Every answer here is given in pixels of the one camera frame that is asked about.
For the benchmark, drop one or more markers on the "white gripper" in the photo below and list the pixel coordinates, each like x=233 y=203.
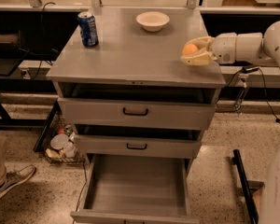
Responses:
x=224 y=48

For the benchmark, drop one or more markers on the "orange fruit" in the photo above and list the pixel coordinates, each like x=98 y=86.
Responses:
x=189 y=49

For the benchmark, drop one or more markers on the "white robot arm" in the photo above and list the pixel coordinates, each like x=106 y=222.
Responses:
x=263 y=205

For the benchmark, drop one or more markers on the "grey drawer cabinet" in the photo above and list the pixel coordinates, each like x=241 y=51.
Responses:
x=129 y=55

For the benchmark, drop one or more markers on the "grey middle drawer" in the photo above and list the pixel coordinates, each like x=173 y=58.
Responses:
x=112 y=140

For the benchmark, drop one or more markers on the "grey drawer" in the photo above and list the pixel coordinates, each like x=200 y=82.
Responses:
x=169 y=108
x=112 y=140
x=134 y=190

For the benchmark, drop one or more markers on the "grey top drawer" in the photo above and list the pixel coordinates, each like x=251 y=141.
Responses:
x=169 y=108

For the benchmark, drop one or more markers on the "grey bottom drawer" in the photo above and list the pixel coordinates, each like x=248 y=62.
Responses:
x=134 y=190

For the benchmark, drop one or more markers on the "black power adapter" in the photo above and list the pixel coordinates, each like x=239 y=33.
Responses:
x=250 y=69

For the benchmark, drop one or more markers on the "white bowl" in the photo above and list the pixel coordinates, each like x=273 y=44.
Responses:
x=152 y=21

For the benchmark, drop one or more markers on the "blue soda can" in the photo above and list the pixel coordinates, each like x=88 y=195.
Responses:
x=88 y=31

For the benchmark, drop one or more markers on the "brown cardboard box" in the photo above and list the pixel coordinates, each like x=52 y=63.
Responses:
x=257 y=197

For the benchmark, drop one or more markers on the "black metal bar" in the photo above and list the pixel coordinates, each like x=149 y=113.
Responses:
x=249 y=201

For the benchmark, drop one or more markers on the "grey sneaker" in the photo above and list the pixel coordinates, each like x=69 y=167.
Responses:
x=10 y=180

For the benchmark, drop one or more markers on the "black top drawer handle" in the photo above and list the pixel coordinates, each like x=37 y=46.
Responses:
x=140 y=113

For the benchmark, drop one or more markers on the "black drawer handle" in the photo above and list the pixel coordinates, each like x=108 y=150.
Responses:
x=140 y=113
x=136 y=147

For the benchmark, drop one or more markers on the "black middle drawer handle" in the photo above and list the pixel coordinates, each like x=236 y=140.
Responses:
x=136 y=147

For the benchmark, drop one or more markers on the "wire basket with clutter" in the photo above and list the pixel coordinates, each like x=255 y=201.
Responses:
x=59 y=145

